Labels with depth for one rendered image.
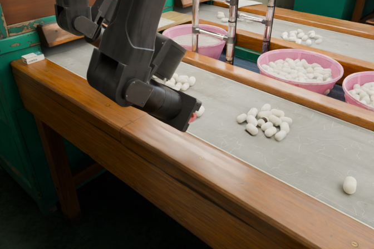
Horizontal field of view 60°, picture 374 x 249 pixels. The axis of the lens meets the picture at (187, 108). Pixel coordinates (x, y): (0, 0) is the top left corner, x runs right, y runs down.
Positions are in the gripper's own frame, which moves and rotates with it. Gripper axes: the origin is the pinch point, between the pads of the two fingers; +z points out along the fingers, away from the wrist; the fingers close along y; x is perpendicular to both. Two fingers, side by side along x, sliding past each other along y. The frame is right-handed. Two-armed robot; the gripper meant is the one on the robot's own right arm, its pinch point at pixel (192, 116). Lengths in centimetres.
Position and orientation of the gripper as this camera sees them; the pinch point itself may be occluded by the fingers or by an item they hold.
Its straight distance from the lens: 69.1
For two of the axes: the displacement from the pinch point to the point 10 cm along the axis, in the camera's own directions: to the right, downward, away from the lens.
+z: 5.0, 2.6, 8.3
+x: -4.4, 9.0, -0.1
